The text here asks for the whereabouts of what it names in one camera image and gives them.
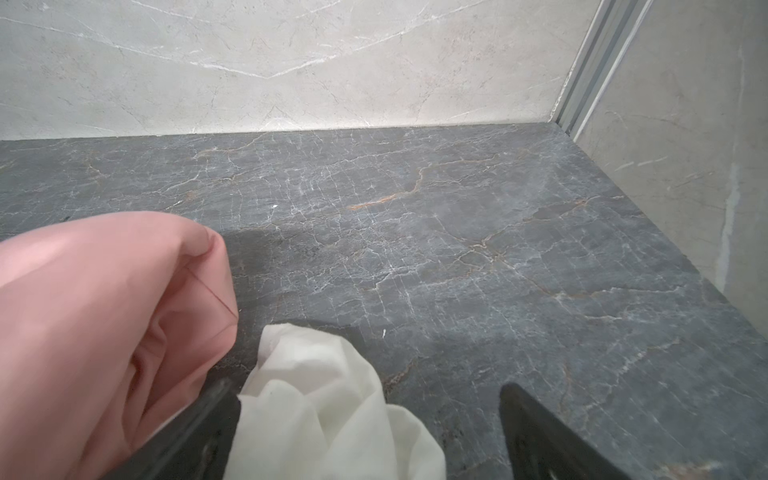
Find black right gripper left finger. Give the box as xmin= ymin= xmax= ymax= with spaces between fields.
xmin=103 ymin=379 xmax=241 ymax=480

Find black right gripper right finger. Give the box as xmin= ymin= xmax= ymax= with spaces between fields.
xmin=499 ymin=383 xmax=629 ymax=480

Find white cloth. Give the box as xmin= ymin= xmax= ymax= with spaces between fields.
xmin=224 ymin=323 xmax=446 ymax=479

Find pink cartoon print cloth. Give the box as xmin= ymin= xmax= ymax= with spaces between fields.
xmin=1 ymin=212 xmax=238 ymax=479

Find aluminium frame post right corner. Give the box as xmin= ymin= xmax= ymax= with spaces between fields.
xmin=550 ymin=0 xmax=653 ymax=140

